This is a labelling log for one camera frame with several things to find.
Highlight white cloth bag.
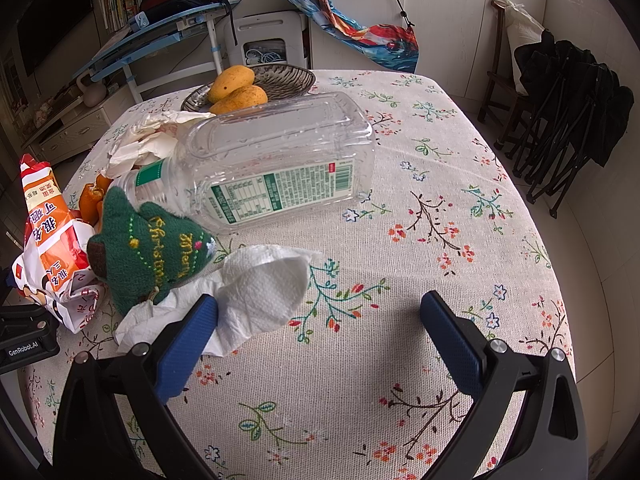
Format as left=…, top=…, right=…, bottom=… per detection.
left=492, top=0, right=546, bottom=96

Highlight blue study desk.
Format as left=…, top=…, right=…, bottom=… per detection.
left=72, top=0, right=241, bottom=106

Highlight floral tablecloth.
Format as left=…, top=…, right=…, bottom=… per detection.
left=17, top=69, right=576, bottom=480

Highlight crumpled white paper bag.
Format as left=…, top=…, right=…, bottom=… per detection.
left=106, top=110, right=216, bottom=179

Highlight white paper tissue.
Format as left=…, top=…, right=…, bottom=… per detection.
left=115, top=244, right=323, bottom=358

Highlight papers on desk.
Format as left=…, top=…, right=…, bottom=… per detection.
left=95, top=27, right=133, bottom=53

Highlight red snack bag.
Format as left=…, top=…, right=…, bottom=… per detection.
left=12, top=154, right=108, bottom=335

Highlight clear plastic bottle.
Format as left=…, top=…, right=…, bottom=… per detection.
left=120, top=91, right=377, bottom=233

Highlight cream television cabinet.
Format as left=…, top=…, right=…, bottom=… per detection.
left=20, top=85, right=141, bottom=166

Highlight row of books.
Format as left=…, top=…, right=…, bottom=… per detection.
left=98, top=0, right=143, bottom=31

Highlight colourful drawstring bag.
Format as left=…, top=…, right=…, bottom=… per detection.
left=281, top=0, right=418, bottom=73

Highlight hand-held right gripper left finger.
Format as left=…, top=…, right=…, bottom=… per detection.
left=52, top=294, right=221, bottom=480

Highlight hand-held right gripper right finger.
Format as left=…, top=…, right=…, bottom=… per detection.
left=420, top=290, right=588, bottom=480

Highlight dark wooden chair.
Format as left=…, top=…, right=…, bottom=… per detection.
left=480, top=0, right=531, bottom=148

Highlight yellow mango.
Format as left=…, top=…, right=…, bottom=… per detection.
left=207, top=66, right=256, bottom=104
left=210, top=85, right=268, bottom=115

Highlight orange carrot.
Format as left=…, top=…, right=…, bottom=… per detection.
left=79, top=172, right=115, bottom=226

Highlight black folding chairs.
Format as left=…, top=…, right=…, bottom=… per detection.
left=510, top=30, right=635, bottom=218

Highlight white storage cabinet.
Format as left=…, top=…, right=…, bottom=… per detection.
left=307, top=0, right=548, bottom=106

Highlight green knitted plush tree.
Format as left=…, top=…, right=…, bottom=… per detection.
left=87, top=186, right=217, bottom=317

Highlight black flat television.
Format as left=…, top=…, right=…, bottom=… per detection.
left=15, top=0, right=93, bottom=73

